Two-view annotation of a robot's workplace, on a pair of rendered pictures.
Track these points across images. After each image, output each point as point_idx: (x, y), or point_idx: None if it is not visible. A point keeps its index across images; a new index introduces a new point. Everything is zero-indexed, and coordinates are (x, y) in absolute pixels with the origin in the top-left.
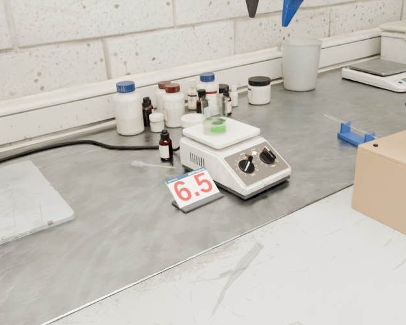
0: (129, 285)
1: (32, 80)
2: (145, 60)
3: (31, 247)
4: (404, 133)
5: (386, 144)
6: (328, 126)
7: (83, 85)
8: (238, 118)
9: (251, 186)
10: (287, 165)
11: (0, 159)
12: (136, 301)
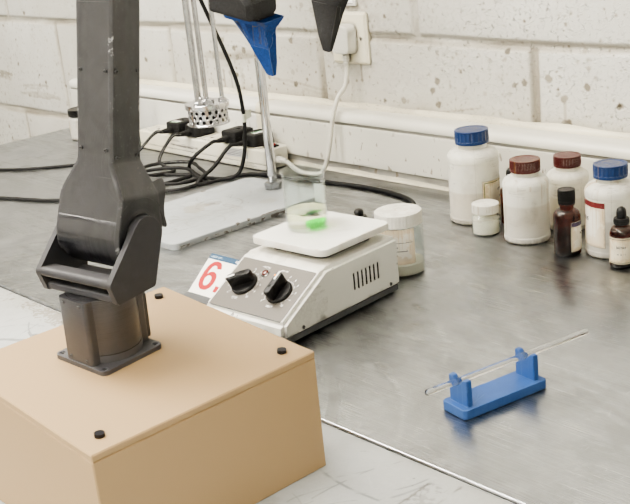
0: (34, 299)
1: (428, 88)
2: (603, 106)
3: None
4: (232, 321)
5: (166, 305)
6: (594, 366)
7: (492, 118)
8: (595, 278)
9: (217, 308)
10: (281, 318)
11: (331, 181)
12: (7, 306)
